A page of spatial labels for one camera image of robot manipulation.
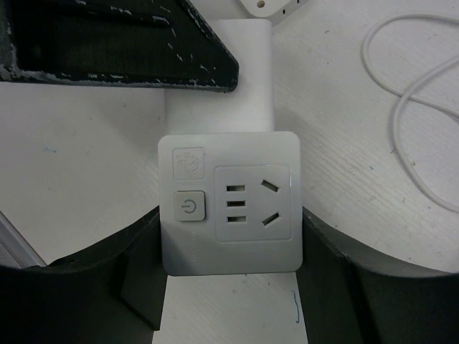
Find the white cube power socket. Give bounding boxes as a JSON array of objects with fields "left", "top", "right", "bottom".
[{"left": 158, "top": 131, "right": 303, "bottom": 277}]

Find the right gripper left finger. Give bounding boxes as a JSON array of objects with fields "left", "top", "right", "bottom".
[{"left": 1, "top": 210, "right": 167, "bottom": 343}]

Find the aluminium extrusion rail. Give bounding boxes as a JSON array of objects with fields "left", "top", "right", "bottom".
[{"left": 0, "top": 213, "right": 47, "bottom": 269}]

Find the white square plug adapter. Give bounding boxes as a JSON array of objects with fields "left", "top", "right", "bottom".
[{"left": 236, "top": 0, "right": 308, "bottom": 20}]

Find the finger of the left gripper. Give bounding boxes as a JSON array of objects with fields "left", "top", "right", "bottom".
[{"left": 1, "top": 0, "right": 239, "bottom": 92}]

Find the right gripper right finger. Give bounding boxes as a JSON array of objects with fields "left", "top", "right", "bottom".
[{"left": 296, "top": 209, "right": 458, "bottom": 343}]

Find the white usb cable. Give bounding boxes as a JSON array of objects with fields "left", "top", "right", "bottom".
[{"left": 361, "top": 14, "right": 459, "bottom": 212}]

